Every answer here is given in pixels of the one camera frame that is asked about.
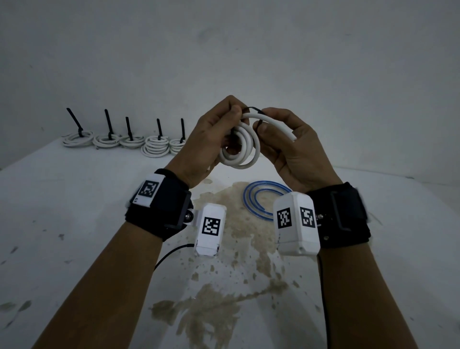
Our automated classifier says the person's left hand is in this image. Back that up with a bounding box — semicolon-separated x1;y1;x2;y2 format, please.
166;95;249;189

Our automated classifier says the person's right hand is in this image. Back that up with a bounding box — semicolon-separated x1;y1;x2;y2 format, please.
253;107;342;195

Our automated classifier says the long white cable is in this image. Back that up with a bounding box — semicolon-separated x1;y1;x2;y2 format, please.
219;111;298;170

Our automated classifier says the blue cable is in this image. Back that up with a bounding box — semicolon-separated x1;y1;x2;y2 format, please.
242;181;294;222

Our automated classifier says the person's right forearm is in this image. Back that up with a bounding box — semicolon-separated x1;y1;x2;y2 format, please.
318;243;419;349

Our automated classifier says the person's left forearm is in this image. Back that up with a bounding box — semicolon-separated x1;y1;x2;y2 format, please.
32;222;164;349

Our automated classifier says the white checkered marker tag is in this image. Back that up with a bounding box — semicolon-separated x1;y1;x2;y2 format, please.
126;174;161;209

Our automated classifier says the black wrist strap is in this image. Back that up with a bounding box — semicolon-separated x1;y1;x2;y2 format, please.
125;169;195;242
306;182;371;249

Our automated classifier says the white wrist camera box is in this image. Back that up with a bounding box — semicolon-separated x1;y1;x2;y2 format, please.
273;191;321;256
194;203;227;258

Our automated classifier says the black camera cable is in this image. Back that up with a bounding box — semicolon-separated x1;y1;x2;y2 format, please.
153;244;196;270
318;255;331;349

